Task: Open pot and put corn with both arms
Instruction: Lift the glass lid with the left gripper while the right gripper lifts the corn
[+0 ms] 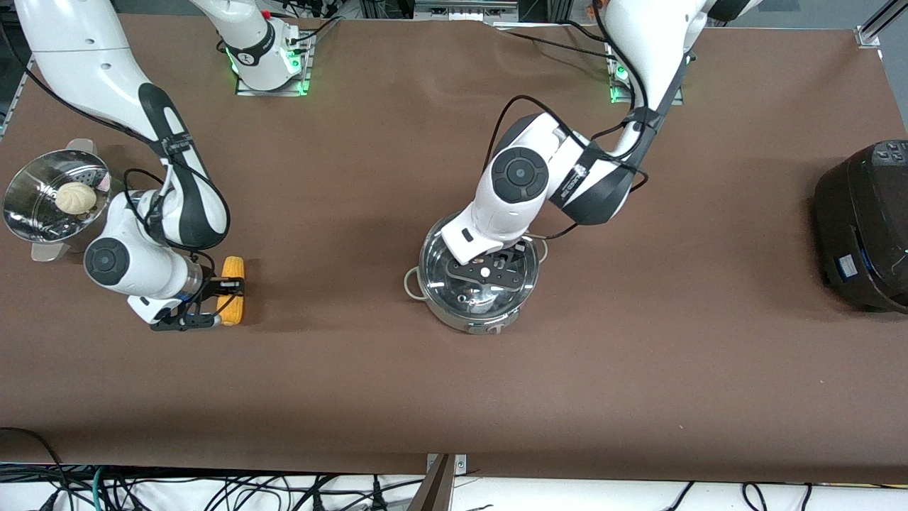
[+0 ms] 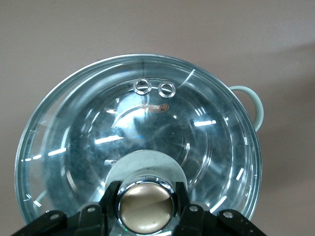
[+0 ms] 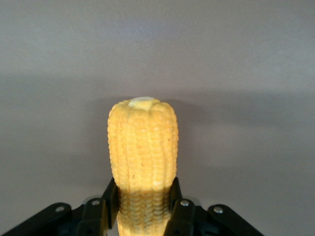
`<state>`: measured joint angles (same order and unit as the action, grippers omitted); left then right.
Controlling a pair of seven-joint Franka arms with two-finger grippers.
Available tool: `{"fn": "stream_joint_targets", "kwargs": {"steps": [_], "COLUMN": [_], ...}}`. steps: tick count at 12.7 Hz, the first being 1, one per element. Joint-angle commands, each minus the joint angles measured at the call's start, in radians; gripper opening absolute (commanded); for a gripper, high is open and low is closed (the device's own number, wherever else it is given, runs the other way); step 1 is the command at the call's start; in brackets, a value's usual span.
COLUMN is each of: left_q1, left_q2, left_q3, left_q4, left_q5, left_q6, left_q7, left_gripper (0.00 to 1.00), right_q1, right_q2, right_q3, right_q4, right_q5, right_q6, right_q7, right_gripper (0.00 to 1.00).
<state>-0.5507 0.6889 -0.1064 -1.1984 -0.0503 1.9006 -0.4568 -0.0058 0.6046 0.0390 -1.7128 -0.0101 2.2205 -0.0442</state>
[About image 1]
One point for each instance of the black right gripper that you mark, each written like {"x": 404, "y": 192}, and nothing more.
{"x": 207, "y": 287}

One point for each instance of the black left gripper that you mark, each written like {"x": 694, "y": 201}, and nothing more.
{"x": 513, "y": 255}

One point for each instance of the yellow corn cob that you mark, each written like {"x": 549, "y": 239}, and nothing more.
{"x": 233, "y": 268}

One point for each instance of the glass pot lid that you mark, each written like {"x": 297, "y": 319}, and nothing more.
{"x": 440, "y": 284}

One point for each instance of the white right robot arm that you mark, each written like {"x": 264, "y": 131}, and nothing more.
{"x": 85, "y": 57}

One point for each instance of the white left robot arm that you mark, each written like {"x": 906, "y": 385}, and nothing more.
{"x": 521, "y": 174}

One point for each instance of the steel steamer pot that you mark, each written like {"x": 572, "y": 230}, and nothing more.
{"x": 35, "y": 199}

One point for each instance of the white steamed bun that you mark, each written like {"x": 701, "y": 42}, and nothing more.
{"x": 76, "y": 199}

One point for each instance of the aluminium table edge profile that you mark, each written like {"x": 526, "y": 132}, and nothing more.
{"x": 13, "y": 99}

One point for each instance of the black rice cooker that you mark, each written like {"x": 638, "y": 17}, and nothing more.
{"x": 865, "y": 227}

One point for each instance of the aluminium corner profile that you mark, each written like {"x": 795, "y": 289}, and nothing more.
{"x": 869, "y": 32}

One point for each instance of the small metal bracket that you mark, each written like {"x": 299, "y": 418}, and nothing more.
{"x": 461, "y": 465}

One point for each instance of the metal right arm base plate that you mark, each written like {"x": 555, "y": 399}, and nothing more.
{"x": 273, "y": 92}

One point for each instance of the dark wedge post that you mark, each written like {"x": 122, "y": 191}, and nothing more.
{"x": 436, "y": 490}

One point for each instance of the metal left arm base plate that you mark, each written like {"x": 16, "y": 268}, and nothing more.
{"x": 618, "y": 89}

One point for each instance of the aluminium frame bar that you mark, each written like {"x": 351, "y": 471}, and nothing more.
{"x": 464, "y": 11}

